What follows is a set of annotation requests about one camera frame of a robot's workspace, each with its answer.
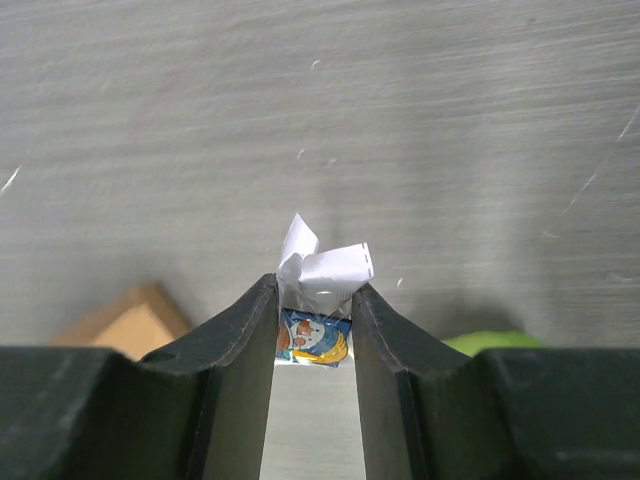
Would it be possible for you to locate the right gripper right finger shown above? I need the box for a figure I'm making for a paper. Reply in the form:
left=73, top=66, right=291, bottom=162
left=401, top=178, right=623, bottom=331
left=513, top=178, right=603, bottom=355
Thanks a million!
left=352, top=286, right=639, bottom=479

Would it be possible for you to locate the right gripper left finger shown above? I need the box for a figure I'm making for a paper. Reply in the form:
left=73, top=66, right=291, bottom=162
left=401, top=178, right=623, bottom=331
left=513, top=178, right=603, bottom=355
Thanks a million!
left=1, top=274, right=279, bottom=479

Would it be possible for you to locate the brown cardboard paper box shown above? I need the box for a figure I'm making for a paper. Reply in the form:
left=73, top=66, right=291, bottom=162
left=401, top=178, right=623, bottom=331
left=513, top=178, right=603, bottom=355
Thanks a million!
left=50, top=283, right=193, bottom=360

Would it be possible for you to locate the small white wrapper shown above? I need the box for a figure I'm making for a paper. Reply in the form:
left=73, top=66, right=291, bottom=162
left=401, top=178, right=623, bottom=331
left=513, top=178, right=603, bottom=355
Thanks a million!
left=275, top=215, right=374, bottom=368

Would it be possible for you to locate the green cabbage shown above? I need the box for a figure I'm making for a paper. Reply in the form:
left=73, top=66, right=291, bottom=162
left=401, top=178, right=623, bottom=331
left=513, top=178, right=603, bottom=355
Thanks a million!
left=443, top=330, right=543, bottom=357

